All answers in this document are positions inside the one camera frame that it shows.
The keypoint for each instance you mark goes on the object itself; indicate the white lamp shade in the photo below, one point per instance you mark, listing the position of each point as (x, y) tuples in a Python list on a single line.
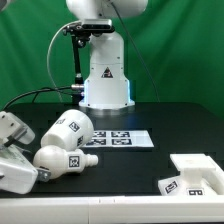
[(72, 130)]

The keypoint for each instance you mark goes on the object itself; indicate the black camera on stand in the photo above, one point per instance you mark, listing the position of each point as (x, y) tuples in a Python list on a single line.
[(80, 32)]

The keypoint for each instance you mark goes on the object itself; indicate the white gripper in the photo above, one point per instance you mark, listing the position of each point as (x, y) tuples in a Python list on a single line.
[(17, 174)]

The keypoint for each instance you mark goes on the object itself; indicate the white lamp base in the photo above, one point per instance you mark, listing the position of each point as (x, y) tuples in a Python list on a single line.
[(199, 175)]

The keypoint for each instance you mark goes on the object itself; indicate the white lamp bulb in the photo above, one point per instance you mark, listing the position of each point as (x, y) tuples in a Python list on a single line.
[(59, 161)]

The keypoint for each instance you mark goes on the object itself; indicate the paper sheet with markers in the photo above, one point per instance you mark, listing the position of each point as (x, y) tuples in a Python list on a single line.
[(120, 138)]

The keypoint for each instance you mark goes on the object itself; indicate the white front rail wall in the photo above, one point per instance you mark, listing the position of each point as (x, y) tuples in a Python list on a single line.
[(113, 210)]

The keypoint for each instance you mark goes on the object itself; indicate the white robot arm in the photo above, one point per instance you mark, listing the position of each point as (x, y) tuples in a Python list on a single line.
[(105, 90)]

